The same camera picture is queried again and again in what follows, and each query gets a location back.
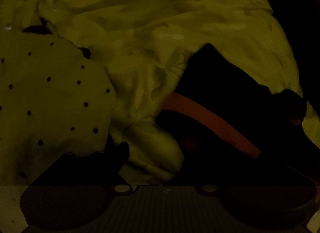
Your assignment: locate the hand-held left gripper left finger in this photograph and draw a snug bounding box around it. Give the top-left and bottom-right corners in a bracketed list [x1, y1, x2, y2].
[31, 142, 132, 186]

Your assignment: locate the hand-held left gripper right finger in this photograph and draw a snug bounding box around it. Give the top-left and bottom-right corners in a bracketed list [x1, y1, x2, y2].
[197, 157, 313, 187]

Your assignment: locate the black cartoon print garment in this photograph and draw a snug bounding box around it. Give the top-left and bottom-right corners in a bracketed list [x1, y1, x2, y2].
[156, 43, 320, 186]

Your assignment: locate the white polka dot garment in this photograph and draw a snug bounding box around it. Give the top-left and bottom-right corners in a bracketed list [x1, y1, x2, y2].
[0, 31, 118, 233]

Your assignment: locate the leaf print blanket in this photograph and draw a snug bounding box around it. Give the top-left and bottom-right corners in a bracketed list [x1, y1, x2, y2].
[0, 0, 320, 186]

